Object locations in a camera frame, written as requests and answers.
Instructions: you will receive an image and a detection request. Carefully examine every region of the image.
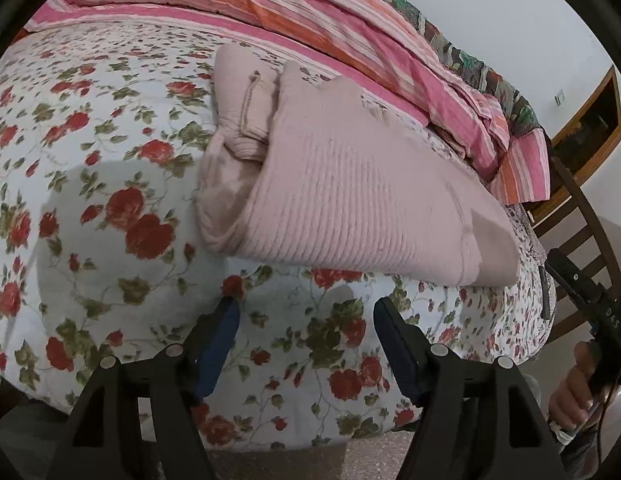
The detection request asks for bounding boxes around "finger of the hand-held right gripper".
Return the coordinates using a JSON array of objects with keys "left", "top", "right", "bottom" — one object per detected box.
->
[{"left": 545, "top": 249, "right": 609, "bottom": 311}]

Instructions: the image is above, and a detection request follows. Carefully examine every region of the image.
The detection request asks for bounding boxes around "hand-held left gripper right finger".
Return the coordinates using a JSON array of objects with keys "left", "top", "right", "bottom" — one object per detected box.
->
[{"left": 373, "top": 297, "right": 566, "bottom": 480}]

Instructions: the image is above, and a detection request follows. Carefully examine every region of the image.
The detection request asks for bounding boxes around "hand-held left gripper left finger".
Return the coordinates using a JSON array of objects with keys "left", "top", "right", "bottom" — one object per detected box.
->
[{"left": 48, "top": 297, "right": 241, "bottom": 480}]

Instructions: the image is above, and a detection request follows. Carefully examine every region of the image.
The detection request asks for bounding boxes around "pink knitted sweater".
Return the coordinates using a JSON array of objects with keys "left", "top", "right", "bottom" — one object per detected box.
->
[{"left": 196, "top": 42, "right": 521, "bottom": 288}]

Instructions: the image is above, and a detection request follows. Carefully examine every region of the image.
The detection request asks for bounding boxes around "person's right forearm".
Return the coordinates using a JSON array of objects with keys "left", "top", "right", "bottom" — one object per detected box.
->
[{"left": 553, "top": 422, "right": 611, "bottom": 480}]

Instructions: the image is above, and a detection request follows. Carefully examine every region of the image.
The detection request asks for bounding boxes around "person's right hand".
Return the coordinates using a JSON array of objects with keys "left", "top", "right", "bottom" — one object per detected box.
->
[{"left": 548, "top": 342, "right": 600, "bottom": 437}]

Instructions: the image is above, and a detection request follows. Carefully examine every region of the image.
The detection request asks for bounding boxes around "dark smartphone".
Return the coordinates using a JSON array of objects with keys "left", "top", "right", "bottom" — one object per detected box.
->
[{"left": 538, "top": 265, "right": 551, "bottom": 321}]

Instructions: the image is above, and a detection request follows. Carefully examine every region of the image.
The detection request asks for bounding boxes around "dark wooden chair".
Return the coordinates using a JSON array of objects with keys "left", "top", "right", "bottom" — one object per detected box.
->
[{"left": 533, "top": 130, "right": 621, "bottom": 346}]

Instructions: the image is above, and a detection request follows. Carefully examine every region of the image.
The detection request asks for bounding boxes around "floral bed sheet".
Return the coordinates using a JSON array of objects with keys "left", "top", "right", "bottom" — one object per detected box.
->
[{"left": 0, "top": 19, "right": 556, "bottom": 453}]

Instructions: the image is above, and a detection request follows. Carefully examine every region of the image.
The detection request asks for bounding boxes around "floral patchwork quilt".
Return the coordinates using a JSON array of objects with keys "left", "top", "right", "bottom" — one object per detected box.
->
[{"left": 325, "top": 0, "right": 546, "bottom": 136}]

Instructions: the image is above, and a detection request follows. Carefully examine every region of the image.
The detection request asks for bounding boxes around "pink striped quilt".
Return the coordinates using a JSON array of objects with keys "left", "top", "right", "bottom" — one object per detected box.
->
[{"left": 25, "top": 0, "right": 551, "bottom": 206}]

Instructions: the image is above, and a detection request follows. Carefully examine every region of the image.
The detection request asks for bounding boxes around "wooden door frame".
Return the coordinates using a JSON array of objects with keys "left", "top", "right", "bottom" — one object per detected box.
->
[{"left": 551, "top": 65, "right": 621, "bottom": 201}]

